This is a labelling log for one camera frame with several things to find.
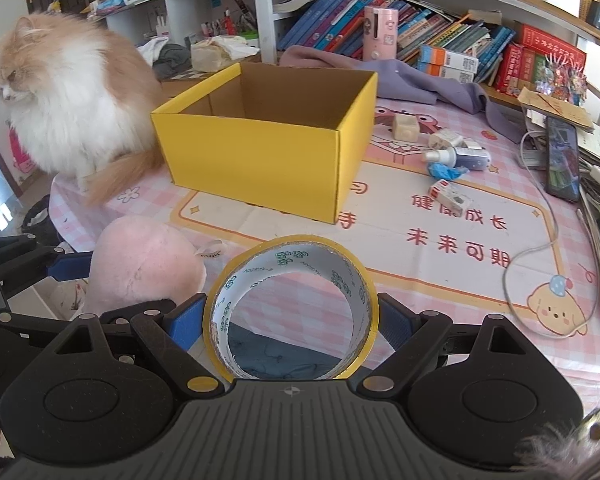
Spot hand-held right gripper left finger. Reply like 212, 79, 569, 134
55, 293, 225, 396

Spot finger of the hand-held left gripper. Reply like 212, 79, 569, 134
0, 299, 177, 334
0, 234, 94, 295

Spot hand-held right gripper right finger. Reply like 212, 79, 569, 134
357, 294, 528, 395

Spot pink plush toy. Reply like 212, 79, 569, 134
82, 219, 228, 317

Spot yellow tape roll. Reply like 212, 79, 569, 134
202, 235, 381, 382

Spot yellow cardboard box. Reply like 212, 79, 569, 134
151, 61, 379, 225

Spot white tube blue print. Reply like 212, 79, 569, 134
455, 149, 492, 172

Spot pink printed tablecloth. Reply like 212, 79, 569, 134
50, 92, 600, 411

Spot small red and white box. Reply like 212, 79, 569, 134
428, 179, 471, 216

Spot blue crumpled wrapper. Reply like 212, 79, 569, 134
427, 162, 469, 181

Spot orange and white cat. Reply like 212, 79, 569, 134
0, 12, 168, 207

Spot small white bottle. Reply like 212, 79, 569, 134
422, 148, 458, 165

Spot white plug charger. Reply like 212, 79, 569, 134
428, 129, 465, 150

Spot beige block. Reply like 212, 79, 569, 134
392, 113, 421, 141

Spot white power strip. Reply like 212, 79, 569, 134
519, 147, 549, 169

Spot grey cloth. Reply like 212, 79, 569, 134
152, 42, 192, 81

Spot black smartphone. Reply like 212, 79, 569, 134
544, 116, 581, 204

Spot purple cloth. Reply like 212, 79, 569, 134
280, 45, 527, 144

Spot orange and white box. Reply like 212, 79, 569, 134
417, 62, 476, 84
419, 45, 480, 74

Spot brown paper envelope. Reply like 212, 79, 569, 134
517, 86, 595, 134

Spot red thick books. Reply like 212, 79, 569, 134
495, 42, 547, 97

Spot pink cylindrical device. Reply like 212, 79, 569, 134
363, 6, 400, 61

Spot colourful paper decoration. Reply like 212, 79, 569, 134
534, 54, 589, 105

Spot row of books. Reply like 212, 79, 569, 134
279, 0, 518, 86

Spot large red flat box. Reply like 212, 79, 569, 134
516, 23, 588, 63

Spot white cable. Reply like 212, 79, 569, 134
502, 131, 590, 339

